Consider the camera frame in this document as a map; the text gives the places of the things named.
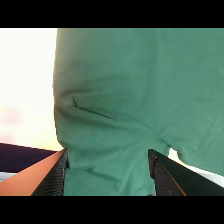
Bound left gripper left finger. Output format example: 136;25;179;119
0;148;70;197

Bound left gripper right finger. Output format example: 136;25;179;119
147;148;224;197

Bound green T-shirt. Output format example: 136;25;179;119
52;27;224;197

